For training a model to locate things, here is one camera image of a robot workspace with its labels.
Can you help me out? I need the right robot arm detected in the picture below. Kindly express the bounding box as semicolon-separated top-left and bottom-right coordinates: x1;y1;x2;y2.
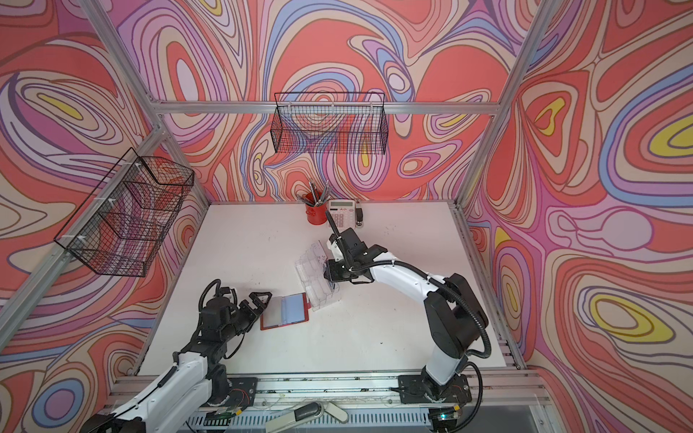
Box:
324;212;492;402

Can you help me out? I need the white pink calculator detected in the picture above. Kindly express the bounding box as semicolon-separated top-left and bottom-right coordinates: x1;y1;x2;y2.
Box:
328;200;356;231

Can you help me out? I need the red pen cup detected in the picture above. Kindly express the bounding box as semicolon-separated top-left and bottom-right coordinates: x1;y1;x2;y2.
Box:
303;192;327;226

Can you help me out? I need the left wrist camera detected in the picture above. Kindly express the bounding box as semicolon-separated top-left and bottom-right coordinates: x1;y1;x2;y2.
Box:
205;287;238;312

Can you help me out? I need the grey handheld device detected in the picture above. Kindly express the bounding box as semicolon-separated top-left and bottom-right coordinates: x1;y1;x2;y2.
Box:
265;402;349;433

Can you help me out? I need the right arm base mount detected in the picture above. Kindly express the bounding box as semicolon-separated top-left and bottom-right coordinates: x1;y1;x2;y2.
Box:
392;372;472;406

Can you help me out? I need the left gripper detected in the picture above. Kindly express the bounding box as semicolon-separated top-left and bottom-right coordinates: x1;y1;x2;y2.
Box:
219;291;272;345

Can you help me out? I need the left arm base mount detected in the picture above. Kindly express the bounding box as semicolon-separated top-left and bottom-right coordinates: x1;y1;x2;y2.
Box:
201;376;259;410

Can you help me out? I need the wire basket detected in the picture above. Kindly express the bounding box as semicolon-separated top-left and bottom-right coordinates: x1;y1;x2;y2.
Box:
53;148;195;277
270;90;389;155

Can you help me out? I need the black stapler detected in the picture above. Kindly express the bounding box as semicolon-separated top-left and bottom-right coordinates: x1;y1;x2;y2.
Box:
355;201;364;227

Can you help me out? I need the left wire basket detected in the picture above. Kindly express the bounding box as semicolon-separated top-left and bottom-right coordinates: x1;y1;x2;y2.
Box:
53;148;195;277

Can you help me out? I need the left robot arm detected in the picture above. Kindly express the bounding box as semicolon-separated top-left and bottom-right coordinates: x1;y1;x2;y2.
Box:
80;279;273;432

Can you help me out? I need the back wire basket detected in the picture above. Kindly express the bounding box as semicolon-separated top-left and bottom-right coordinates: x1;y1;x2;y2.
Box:
270;90;389;155

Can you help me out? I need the red leather card holder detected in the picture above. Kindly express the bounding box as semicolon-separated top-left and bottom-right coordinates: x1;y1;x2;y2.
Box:
260;292;310;330

